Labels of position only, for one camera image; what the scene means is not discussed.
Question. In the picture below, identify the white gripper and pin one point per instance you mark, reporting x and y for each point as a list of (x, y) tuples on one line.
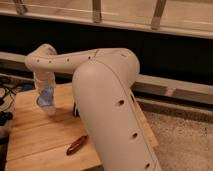
[(43, 79)]

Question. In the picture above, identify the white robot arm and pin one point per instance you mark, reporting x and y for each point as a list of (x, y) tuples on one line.
[(101, 85)]

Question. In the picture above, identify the wooden table board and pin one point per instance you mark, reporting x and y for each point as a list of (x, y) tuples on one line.
[(38, 142)]

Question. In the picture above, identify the brown wooden stick object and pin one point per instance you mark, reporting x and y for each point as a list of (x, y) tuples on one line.
[(76, 145)]

